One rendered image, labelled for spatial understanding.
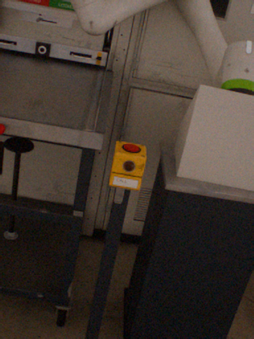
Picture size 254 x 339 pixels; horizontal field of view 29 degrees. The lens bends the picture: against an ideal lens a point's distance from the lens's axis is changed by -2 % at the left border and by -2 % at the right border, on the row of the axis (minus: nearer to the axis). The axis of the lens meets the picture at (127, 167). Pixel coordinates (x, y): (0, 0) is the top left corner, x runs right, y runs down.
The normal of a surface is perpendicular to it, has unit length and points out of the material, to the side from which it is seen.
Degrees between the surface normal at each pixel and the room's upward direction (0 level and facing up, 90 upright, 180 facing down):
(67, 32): 90
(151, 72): 90
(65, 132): 90
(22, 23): 90
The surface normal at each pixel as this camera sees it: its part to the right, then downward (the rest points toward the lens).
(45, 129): -0.01, 0.45
